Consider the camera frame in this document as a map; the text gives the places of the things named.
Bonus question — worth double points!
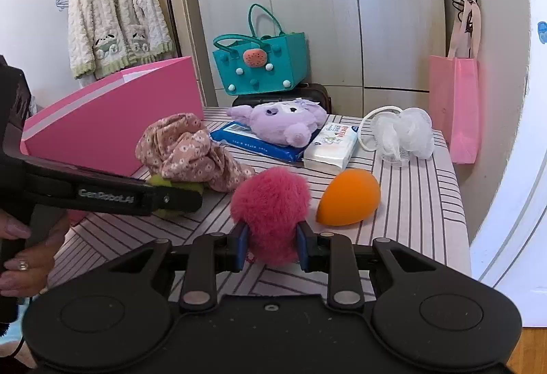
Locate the person's left hand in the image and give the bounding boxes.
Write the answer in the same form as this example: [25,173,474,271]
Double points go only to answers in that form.
[0,209,72,298]

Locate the white fuzzy cardigan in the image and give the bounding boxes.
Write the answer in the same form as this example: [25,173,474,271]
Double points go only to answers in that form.
[67,0,176,85]

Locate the white mesh bath pouf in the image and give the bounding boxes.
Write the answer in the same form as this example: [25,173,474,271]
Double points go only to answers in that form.
[358,106,436,164]

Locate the striped tablecloth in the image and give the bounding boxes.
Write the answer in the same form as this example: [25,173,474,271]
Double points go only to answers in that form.
[47,106,473,298]

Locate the white tissue pack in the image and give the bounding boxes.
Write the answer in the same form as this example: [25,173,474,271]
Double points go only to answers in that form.
[303,123,360,175]

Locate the white door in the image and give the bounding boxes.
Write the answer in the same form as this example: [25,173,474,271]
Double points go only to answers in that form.
[470,0,547,330]

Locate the teal tote bag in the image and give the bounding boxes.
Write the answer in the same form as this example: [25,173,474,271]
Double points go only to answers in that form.
[212,3,309,96]

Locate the purple plush toy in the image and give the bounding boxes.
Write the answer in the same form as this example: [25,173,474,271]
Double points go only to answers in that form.
[226,97,329,147]

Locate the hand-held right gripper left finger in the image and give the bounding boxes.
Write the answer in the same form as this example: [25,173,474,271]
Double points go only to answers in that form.
[105,224,251,313]

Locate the pink floral cloth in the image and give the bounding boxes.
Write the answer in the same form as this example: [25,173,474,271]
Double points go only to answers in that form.
[135,113,256,192]

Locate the beige wardrobe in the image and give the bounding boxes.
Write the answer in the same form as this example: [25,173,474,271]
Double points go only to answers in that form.
[173,0,447,118]

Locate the pink storage box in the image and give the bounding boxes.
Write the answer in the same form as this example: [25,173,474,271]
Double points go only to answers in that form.
[20,56,205,178]

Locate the pink gift bag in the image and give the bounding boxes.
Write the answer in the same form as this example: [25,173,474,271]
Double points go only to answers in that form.
[428,0,481,164]

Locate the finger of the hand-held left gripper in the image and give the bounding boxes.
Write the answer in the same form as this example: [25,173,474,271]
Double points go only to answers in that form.
[144,181,204,216]

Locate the black suitcase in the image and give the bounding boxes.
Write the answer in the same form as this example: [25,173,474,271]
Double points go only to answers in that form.
[232,83,333,115]

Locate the orange makeup sponge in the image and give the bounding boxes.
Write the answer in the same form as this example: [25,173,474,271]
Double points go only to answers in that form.
[316,168,382,226]

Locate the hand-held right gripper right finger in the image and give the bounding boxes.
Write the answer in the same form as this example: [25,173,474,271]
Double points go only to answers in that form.
[295,221,441,314]

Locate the pink fluffy pompom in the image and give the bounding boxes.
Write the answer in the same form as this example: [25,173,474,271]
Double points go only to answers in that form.
[230,166,312,268]

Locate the blue wet wipes pack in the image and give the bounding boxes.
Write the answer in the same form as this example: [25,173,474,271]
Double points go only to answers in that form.
[209,121,315,163]

